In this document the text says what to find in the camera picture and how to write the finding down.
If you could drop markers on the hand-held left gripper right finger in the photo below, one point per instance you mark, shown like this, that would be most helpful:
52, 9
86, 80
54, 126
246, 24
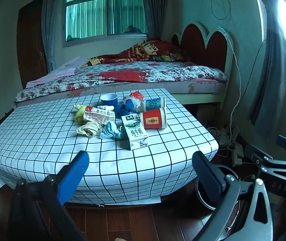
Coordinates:
208, 178

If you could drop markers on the yellow cloth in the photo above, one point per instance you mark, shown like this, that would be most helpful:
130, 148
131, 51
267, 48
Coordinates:
79, 115

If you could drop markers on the pink cloth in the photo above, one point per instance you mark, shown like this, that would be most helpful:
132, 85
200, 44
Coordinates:
65, 67

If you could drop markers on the brown wooden door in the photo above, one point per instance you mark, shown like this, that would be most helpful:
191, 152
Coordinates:
30, 42

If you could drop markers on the grey curtain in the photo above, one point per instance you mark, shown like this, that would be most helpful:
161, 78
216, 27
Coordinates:
49, 30
155, 5

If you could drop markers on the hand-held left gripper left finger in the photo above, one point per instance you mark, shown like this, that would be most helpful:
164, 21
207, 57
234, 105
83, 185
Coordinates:
72, 178

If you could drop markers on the blue printed paper cup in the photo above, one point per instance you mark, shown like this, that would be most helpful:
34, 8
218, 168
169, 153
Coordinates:
154, 104

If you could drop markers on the black bucket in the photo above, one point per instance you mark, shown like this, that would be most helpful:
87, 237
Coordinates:
205, 195

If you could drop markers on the floral quilt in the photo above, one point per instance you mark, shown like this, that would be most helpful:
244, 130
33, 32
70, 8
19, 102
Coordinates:
158, 72

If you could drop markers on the red paper cup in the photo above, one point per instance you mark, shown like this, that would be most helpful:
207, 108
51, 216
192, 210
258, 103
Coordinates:
153, 119

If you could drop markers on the blue patterned curtain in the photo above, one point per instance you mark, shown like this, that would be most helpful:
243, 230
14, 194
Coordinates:
270, 80

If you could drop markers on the dark blue towel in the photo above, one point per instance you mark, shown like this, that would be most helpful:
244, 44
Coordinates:
122, 110

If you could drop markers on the beige paper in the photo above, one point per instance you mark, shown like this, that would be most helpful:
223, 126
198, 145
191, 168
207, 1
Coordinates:
89, 129

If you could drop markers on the clear plastic bag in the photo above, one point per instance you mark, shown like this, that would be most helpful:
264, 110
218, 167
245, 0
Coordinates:
138, 105

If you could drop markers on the white power strip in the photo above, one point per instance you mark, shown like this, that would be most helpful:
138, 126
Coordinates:
236, 155

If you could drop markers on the white bed with red headboard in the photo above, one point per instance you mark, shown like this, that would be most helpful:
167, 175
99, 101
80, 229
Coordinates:
215, 45

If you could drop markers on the light blue cloth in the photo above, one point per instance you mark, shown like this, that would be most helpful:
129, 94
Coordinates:
110, 130

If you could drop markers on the white green milk carton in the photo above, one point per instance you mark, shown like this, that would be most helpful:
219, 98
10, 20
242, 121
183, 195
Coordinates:
134, 130

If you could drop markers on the red printed blanket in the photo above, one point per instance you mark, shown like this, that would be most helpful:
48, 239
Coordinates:
155, 46

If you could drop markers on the red plastic bag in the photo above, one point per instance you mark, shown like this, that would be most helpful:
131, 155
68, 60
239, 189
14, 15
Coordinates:
136, 96

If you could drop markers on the checked white tablecloth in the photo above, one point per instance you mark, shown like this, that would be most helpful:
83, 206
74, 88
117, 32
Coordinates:
32, 135

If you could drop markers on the window with green curtain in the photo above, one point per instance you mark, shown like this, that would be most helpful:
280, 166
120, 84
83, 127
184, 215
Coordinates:
87, 17

